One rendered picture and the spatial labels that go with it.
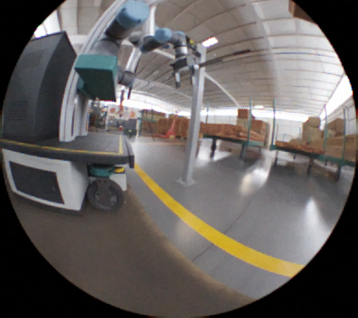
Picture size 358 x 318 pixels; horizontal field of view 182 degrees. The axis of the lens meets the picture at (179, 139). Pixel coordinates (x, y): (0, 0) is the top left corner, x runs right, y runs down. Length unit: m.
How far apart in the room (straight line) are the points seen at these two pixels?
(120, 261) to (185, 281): 0.21
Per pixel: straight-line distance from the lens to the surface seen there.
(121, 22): 0.47
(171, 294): 0.43
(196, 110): 0.88
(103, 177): 0.48
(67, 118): 0.61
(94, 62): 0.45
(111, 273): 0.45
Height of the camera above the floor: 0.43
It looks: 5 degrees down
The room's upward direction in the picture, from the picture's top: 7 degrees clockwise
